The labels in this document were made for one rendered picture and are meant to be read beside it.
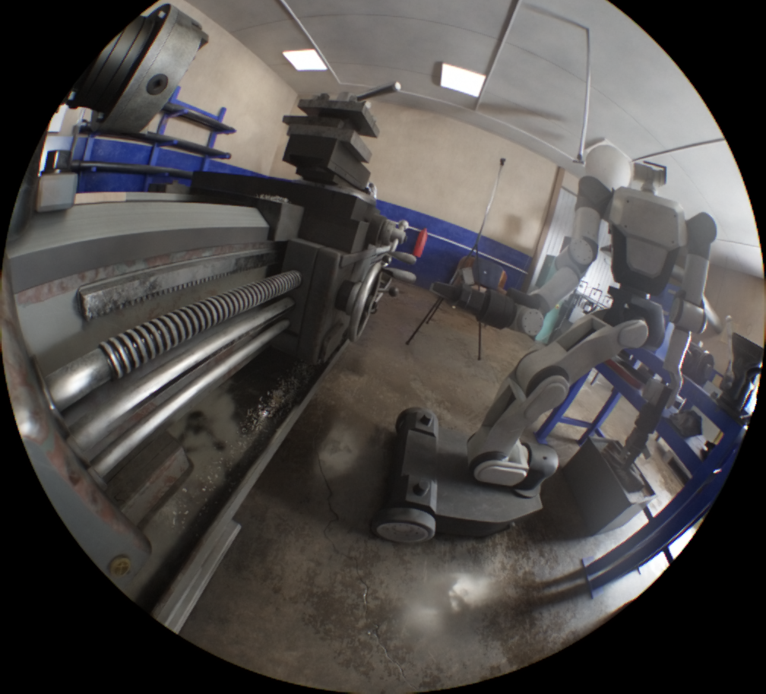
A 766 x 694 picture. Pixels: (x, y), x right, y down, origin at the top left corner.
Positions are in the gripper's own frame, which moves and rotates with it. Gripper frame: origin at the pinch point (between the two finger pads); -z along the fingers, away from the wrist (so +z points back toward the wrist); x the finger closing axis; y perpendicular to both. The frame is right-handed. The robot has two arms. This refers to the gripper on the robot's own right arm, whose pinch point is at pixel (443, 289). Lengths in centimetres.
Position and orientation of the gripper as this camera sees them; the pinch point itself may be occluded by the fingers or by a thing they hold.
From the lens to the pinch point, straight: 62.9
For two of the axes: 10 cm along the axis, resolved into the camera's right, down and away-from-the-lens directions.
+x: -0.7, 0.5, -10.0
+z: 9.4, 3.3, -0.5
